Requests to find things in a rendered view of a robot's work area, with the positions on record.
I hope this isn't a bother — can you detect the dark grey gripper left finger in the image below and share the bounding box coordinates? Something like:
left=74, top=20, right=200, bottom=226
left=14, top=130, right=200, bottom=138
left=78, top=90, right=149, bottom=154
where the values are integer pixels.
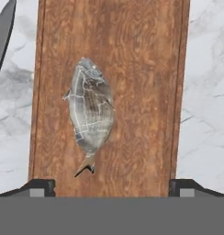
left=0, top=178, right=56, bottom=198

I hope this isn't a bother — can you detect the grey fish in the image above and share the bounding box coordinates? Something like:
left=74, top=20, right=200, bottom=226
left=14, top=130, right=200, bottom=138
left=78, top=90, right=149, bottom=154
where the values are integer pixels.
left=62, top=57, right=116, bottom=178

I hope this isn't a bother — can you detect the dark grey knife blade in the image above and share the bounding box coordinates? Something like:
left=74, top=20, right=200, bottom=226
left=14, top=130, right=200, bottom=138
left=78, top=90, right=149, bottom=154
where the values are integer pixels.
left=0, top=0, right=17, bottom=90

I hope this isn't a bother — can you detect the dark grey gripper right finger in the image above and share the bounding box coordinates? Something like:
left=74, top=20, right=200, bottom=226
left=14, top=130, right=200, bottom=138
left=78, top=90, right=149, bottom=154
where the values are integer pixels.
left=168, top=178, right=224, bottom=198

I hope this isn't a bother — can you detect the brown wooden cutting board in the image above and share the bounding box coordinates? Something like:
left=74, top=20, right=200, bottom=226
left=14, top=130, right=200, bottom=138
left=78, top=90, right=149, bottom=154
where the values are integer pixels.
left=28, top=0, right=191, bottom=198

